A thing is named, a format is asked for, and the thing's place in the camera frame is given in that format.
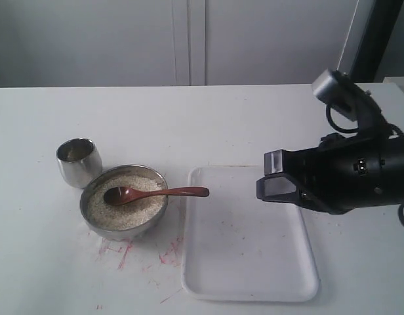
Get brown wooden spoon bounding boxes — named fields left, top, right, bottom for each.
left=103, top=186, right=210, bottom=206

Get steel bowl of rice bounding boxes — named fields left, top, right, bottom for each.
left=79, top=164, right=170, bottom=242

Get white cabinet doors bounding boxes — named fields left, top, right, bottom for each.
left=0, top=1, right=373, bottom=87

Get beige side table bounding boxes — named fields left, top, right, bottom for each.
left=383, top=76, right=404, bottom=93

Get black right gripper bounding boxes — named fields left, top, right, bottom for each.
left=256, top=136, right=404, bottom=215

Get dark vertical post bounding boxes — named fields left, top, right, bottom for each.
left=349, top=0, right=403, bottom=83

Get black cable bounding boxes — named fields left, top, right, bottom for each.
left=325, top=104, right=404, bottom=234

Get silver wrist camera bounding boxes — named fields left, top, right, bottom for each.
left=312, top=69, right=357, bottom=121

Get stainless steel cup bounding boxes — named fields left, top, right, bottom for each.
left=56, top=138, right=103, bottom=189

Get white plastic tray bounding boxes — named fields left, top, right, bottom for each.
left=182, top=166, right=319, bottom=303

